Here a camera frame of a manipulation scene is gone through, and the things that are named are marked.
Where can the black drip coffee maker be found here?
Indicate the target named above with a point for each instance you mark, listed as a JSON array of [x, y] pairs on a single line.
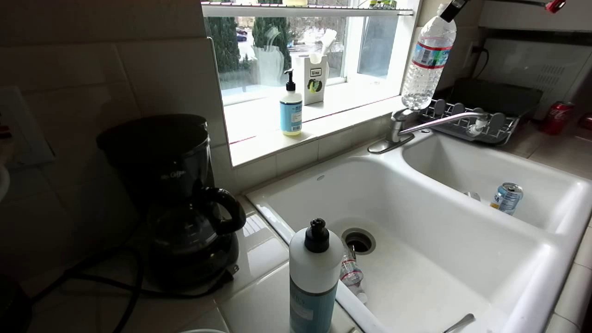
[[178, 204]]

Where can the chrome sink faucet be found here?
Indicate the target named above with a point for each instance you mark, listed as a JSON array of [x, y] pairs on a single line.
[[431, 123]]

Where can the grey dish drying rack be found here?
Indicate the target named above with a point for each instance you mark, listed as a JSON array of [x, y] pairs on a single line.
[[492, 103]]

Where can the blue label pump soap bottle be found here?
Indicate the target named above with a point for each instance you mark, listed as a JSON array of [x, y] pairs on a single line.
[[290, 114]]

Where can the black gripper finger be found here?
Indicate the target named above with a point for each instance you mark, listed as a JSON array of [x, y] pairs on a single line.
[[453, 8]]

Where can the white double basin sink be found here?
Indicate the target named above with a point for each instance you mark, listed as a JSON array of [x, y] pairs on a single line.
[[444, 260]]

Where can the white teal dish soap bottle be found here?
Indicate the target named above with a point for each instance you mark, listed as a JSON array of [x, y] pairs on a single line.
[[313, 278]]

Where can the white window frame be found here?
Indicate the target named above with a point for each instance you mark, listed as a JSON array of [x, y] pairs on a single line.
[[370, 67]]

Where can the metal sink drain strainer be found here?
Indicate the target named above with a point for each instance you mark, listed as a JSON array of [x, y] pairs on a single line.
[[359, 241]]

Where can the blue soda can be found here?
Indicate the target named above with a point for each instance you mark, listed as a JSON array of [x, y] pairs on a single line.
[[507, 197]]

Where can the clear plastic water bottle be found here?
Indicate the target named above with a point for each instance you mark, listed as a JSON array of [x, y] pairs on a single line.
[[426, 62]]

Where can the red object on counter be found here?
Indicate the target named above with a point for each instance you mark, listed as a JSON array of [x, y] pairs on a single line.
[[559, 119]]

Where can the white carton with green print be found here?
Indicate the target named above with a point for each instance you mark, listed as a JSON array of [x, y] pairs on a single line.
[[315, 80]]

